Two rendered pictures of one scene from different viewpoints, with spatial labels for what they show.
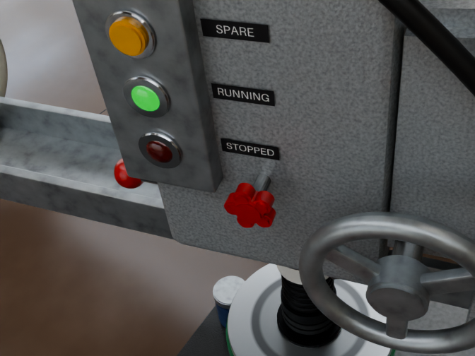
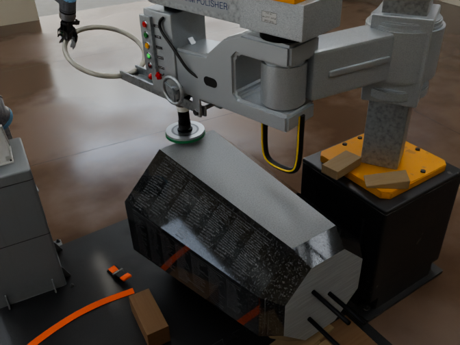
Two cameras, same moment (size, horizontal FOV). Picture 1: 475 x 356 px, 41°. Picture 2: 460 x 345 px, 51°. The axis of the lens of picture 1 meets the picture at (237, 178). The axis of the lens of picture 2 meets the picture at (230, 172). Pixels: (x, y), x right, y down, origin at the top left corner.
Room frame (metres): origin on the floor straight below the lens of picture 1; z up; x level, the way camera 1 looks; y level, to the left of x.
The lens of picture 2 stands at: (-1.68, -1.01, 2.16)
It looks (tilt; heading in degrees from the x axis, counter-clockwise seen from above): 34 degrees down; 18
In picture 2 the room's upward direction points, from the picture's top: 2 degrees counter-clockwise
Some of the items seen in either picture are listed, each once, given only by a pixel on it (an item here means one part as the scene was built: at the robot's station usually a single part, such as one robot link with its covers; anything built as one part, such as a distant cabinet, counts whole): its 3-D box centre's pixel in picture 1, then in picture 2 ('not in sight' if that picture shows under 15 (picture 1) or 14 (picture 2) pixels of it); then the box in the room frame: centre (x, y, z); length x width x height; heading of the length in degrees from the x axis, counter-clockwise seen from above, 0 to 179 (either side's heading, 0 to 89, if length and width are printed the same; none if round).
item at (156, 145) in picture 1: (160, 150); not in sight; (0.38, 0.05, 1.29); 0.02 x 0.01 x 0.02; 64
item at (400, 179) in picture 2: not in sight; (386, 179); (0.39, -1.14, 0.80); 0.20 x 0.10 x 0.05; 101
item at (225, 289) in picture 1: (232, 303); not in sight; (1.09, 0.07, 0.08); 0.10 x 0.10 x 0.13
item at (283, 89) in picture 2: not in sight; (283, 79); (0.17, -0.66, 1.37); 0.19 x 0.19 x 0.20
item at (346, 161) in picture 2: not in sight; (341, 164); (0.47, -0.92, 0.81); 0.20 x 0.10 x 0.05; 149
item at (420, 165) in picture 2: not in sight; (381, 159); (0.63, -1.12, 0.76); 0.49 x 0.49 x 0.05; 51
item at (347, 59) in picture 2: not in sight; (367, 54); (0.49, -0.97, 1.39); 0.74 x 0.34 x 0.25; 135
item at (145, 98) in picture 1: (146, 96); not in sight; (0.38, 0.05, 1.35); 0.02 x 0.01 x 0.02; 64
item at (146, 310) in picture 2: not in sight; (149, 317); (-0.17, -0.03, 0.07); 0.30 x 0.12 x 0.12; 45
